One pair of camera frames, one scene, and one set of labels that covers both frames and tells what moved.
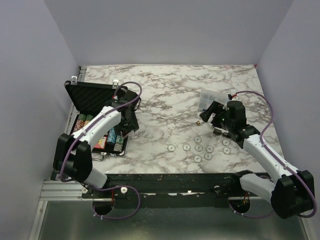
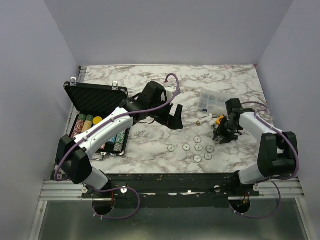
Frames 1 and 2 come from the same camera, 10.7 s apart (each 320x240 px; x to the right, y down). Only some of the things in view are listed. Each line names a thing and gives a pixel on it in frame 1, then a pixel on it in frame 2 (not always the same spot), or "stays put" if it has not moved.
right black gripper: [206, 115] to [226, 137]
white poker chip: [197, 158] stays put
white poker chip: [171, 148] stays put
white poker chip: [186, 147] stays put
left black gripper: [133, 126] to [171, 122]
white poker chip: [208, 156] stays put
